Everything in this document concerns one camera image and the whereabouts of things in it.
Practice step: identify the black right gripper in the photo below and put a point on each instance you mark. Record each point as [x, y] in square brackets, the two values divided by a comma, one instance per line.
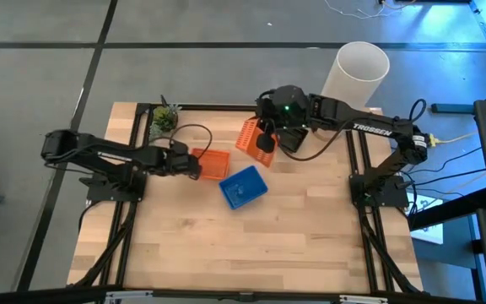
[268, 112]

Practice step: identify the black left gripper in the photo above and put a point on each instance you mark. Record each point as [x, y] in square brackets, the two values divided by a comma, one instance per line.
[181, 164]

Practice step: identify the orange plastic basket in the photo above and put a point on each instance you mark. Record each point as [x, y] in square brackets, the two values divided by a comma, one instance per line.
[215, 164]
[249, 141]

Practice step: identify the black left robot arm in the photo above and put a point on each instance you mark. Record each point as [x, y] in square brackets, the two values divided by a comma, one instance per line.
[112, 154]

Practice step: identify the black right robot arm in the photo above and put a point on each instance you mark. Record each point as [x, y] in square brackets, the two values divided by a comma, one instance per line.
[369, 128]

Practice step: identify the small green potted plant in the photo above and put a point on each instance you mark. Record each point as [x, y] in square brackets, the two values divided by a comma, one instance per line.
[165, 119]

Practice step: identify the blue floor bar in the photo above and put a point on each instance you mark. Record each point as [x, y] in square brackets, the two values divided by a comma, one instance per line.
[454, 108]

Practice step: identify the black diagonal beam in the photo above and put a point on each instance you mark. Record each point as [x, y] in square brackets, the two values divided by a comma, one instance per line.
[449, 209]

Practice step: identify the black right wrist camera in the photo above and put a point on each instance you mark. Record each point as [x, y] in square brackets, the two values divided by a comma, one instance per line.
[265, 143]

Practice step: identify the black aluminium table frame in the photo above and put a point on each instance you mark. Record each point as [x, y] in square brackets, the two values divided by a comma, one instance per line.
[217, 107]

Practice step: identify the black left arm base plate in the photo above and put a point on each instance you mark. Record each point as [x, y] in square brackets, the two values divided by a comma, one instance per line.
[99, 195]

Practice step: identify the black table edge rail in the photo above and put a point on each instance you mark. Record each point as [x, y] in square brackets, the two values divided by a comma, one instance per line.
[243, 295]

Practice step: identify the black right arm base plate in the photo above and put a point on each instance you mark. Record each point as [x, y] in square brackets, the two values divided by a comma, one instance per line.
[390, 199]

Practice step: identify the silver rail bracket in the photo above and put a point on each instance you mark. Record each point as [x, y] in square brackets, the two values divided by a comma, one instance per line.
[363, 300]

